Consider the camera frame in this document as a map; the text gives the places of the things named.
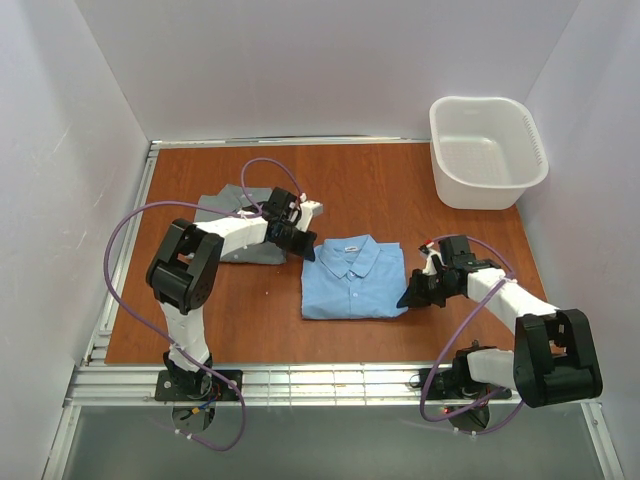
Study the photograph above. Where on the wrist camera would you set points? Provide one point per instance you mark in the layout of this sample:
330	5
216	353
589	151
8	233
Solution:
432	257
308	209

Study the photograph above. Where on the grey shirt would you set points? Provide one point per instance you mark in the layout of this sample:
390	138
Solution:
243	238

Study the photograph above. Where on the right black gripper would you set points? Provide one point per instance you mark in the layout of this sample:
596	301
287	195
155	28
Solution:
430	287

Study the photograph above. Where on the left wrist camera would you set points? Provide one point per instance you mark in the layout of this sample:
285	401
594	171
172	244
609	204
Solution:
308	209

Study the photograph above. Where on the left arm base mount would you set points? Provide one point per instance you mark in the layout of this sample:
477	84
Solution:
192	387

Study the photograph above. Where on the light blue long sleeve shirt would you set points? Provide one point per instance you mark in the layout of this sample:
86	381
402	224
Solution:
352	279

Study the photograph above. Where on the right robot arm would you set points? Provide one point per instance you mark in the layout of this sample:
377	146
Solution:
553	359

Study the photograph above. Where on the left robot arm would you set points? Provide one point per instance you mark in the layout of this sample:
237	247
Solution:
183	272

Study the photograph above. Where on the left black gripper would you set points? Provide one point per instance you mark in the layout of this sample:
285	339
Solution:
292	238

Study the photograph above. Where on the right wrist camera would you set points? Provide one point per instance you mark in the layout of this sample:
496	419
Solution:
432	257

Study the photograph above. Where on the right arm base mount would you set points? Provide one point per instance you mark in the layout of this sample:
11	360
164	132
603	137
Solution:
446	385

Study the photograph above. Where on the white plastic basket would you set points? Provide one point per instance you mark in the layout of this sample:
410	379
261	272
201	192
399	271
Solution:
485	151

